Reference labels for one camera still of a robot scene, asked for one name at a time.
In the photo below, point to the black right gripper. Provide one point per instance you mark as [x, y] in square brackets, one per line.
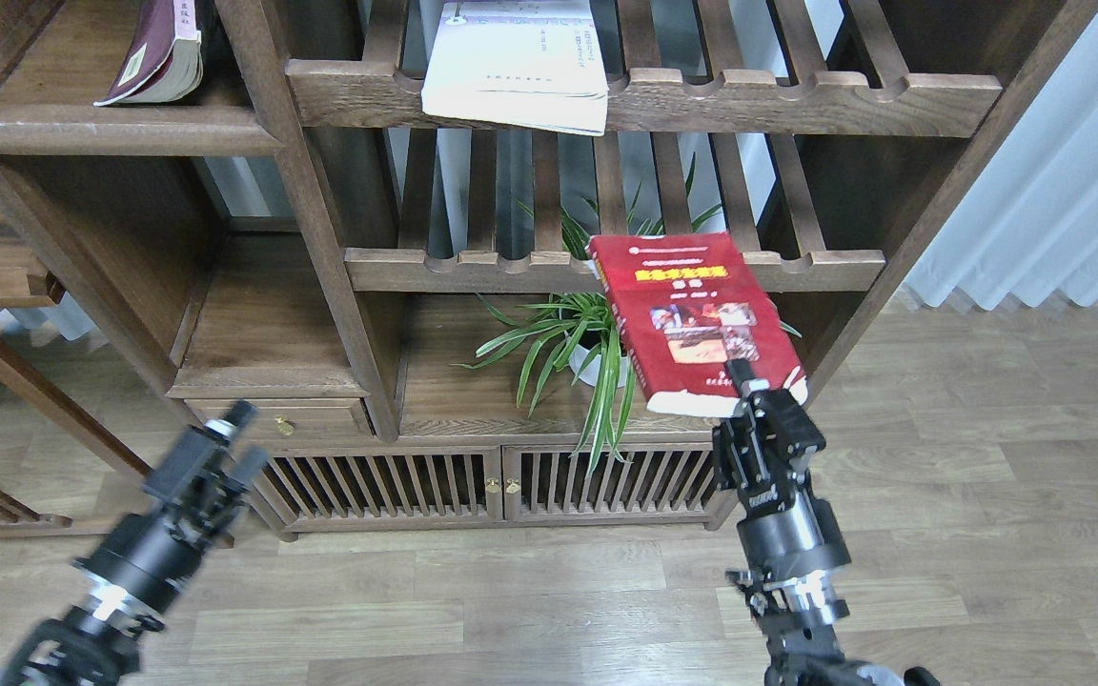
[791, 539]

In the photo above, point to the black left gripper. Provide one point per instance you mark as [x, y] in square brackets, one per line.
[154, 556]

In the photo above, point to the red paperback book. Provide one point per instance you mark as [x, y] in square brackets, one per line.
[685, 305]

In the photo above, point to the maroon book white characters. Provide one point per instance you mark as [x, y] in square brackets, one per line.
[164, 61]

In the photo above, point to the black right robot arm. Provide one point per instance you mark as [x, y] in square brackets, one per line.
[803, 647]

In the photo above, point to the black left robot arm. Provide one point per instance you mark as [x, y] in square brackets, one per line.
[95, 643]

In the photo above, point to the brass drawer knob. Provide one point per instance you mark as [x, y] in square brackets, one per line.
[283, 425]

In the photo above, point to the white plant pot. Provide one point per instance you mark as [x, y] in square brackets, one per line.
[587, 362]

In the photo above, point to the green spider plant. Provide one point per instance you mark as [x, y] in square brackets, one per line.
[548, 335]

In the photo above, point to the dark wooden bookshelf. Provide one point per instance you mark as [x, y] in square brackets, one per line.
[298, 233]

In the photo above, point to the white curtain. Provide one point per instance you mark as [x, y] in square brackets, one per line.
[1028, 229]

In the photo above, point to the white paperback book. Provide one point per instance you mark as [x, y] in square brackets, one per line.
[531, 64]

